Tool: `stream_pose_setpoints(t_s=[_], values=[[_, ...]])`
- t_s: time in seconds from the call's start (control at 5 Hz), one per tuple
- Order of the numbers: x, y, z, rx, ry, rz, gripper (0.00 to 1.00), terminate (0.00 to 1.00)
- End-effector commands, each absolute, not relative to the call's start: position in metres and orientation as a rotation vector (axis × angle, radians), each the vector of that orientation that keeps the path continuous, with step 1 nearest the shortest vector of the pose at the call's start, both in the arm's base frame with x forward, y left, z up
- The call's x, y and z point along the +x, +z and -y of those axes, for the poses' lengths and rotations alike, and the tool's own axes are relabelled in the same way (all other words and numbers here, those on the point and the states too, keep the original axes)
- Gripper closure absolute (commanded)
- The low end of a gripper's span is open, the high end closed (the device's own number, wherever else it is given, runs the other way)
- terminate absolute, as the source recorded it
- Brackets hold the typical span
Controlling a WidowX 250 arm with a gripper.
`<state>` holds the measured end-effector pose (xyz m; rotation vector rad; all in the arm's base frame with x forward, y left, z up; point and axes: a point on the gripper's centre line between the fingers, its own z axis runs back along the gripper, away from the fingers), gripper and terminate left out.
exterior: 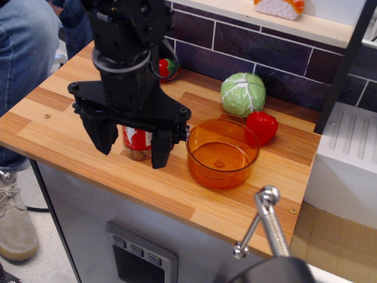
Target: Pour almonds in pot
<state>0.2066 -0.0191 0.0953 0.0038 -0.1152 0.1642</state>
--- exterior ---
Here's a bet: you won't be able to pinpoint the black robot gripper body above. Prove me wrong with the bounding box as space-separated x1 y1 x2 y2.
68 50 191 133

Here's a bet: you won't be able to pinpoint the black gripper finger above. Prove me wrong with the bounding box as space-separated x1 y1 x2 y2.
151 129 179 169
73 103 118 155

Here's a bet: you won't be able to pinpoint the clear almond jar red label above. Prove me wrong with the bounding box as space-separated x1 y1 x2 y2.
121 126 153 161

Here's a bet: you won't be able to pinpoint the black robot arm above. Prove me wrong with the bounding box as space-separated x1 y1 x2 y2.
68 1 191 169

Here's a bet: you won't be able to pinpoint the orange transparent plastic pot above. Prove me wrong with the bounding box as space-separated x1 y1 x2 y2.
186 114 260 190

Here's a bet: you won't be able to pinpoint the red toy chili pepper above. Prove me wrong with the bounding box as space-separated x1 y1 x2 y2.
159 58 181 82

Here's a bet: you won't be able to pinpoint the green toy cabbage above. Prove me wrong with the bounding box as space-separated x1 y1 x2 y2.
220 73 266 118

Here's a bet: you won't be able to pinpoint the red toy strawberry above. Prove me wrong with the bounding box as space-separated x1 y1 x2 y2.
246 111 279 146

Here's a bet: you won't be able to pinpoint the person leg blue jeans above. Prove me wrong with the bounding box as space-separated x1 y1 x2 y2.
0 0 67 173

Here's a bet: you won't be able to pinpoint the grey oven control panel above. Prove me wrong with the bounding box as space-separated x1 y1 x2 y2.
105 222 178 283

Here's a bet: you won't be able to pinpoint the beige suede shoe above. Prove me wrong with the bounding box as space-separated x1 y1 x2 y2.
1 171 38 261

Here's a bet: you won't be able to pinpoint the black clamp body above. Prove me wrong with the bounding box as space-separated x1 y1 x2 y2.
227 256 316 283

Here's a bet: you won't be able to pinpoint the toy salmon sushi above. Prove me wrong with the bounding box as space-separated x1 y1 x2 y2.
253 0 305 20

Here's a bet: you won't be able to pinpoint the light wooden shelf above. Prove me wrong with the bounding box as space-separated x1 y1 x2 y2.
174 0 354 48

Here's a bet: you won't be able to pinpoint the white toy sink unit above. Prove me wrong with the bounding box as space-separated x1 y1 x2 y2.
304 103 376 228

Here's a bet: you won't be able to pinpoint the black shelf post right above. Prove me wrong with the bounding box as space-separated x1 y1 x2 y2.
313 0 376 134

